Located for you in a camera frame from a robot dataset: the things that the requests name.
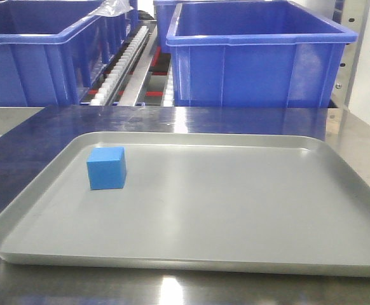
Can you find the blue plastic bin left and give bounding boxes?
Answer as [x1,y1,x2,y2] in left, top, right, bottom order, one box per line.
[0,1,139,107]

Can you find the blue plastic bin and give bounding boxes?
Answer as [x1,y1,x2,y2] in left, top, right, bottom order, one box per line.
[153,0,182,53]
[166,1,357,108]
[0,1,139,107]

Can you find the clear plastic bag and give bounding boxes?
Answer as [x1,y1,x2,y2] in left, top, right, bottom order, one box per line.
[89,0,134,17]

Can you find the steel shelf upright post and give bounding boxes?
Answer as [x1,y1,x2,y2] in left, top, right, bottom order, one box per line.
[331,0,370,109]

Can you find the blue plastic bin right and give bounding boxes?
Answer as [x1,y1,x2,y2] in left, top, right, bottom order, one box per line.
[166,1,357,108]

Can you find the blue cube block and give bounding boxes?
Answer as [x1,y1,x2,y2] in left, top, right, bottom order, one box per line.
[86,146,127,190]

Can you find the blue plastic bin rear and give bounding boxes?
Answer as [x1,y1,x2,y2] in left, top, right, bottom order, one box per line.
[153,0,182,53]

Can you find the grey metal tray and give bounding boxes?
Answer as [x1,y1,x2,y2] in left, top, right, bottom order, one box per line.
[0,132,370,276]

